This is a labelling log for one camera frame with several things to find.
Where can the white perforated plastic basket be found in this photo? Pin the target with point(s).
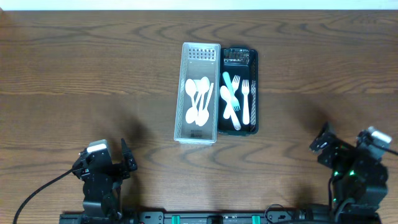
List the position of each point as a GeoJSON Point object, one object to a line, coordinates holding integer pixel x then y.
{"type": "Point", "coordinates": [198, 60]}

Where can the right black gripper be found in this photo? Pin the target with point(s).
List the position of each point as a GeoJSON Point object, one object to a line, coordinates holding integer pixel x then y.
{"type": "Point", "coordinates": [339, 152]}

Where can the white spoon bowl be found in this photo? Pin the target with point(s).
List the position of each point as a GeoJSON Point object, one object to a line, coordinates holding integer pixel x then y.
{"type": "Point", "coordinates": [204, 86]}

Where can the white spoon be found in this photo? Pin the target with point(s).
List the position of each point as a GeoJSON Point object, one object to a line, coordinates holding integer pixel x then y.
{"type": "Point", "coordinates": [191, 89]}
{"type": "Point", "coordinates": [203, 115]}
{"type": "Point", "coordinates": [190, 120]}

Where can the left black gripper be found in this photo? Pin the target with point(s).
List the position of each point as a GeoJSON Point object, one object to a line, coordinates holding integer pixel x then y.
{"type": "Point", "coordinates": [112, 169]}

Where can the white spoon among forks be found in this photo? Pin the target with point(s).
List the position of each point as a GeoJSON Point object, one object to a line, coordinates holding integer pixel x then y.
{"type": "Point", "coordinates": [229, 111]}

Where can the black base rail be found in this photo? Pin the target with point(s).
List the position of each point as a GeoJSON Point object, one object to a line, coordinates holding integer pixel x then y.
{"type": "Point", "coordinates": [271, 216]}

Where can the mint green plastic fork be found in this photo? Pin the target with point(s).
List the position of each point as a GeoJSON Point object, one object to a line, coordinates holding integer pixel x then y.
{"type": "Point", "coordinates": [234, 100]}

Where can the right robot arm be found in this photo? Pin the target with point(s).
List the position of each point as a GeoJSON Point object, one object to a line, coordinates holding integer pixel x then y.
{"type": "Point", "coordinates": [358, 182]}

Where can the black perforated plastic basket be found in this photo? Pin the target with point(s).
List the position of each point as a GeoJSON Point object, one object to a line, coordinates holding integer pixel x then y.
{"type": "Point", "coordinates": [243, 62]}

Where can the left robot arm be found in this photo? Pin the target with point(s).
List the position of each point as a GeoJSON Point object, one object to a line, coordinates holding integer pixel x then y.
{"type": "Point", "coordinates": [102, 181]}

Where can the white fork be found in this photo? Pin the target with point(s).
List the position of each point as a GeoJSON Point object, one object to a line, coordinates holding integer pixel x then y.
{"type": "Point", "coordinates": [245, 92]}
{"type": "Point", "coordinates": [233, 85]}

